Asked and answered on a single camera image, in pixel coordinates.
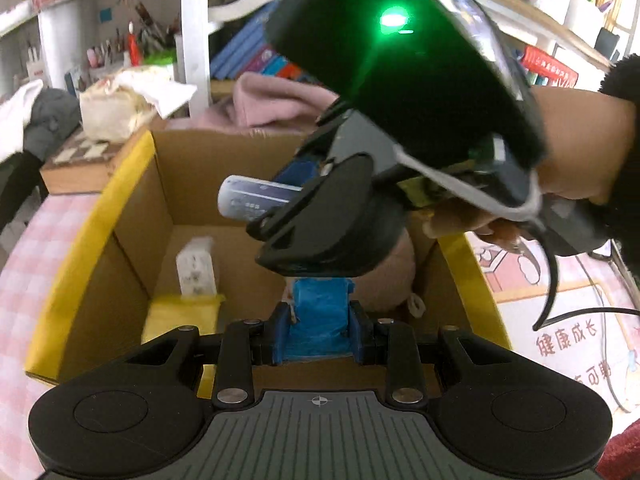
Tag person's right hand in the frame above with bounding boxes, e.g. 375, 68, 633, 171
424, 85, 636, 252

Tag yellow cardboard box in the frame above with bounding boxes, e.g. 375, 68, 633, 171
24, 127, 514, 402

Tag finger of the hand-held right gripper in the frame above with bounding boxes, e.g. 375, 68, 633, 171
274, 99, 359, 192
246, 156, 375, 241

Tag soft fleece cloth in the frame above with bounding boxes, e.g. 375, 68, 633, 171
191, 72, 342, 134

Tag white pen holder box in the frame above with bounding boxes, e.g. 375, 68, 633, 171
534, 0, 612, 37

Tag black cable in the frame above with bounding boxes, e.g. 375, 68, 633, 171
531, 232, 640, 332

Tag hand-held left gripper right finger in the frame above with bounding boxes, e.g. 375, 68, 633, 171
349, 302, 512, 408

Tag dark red cloth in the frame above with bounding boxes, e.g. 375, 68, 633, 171
601, 417, 640, 480

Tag pink printed table mat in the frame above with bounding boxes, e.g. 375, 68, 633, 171
0, 192, 640, 480

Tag white plastic bag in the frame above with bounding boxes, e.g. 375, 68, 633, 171
79, 64, 199, 142

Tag white low shelf unit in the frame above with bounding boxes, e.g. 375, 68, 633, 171
0, 0, 212, 127

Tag red small bottle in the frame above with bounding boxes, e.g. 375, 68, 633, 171
127, 20, 142, 67

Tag blue crinkled packet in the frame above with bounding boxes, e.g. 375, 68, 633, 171
292, 278, 354, 362

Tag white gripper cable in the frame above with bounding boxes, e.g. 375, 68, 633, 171
394, 144, 545, 224

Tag row of blue spiral books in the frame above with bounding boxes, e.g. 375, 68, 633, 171
209, 9, 322, 84

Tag pile of clothes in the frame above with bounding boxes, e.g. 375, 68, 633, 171
0, 79, 84, 162

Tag pink plush pig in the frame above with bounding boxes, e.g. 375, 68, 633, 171
284, 232, 427, 319

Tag white dark blue tube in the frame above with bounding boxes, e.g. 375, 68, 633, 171
218, 174, 304, 222

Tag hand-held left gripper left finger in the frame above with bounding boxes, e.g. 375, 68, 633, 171
122, 304, 297, 409

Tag yellow block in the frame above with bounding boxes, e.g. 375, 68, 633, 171
142, 292, 227, 362

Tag wooden chess board box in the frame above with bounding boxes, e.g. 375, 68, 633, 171
39, 126, 152, 197

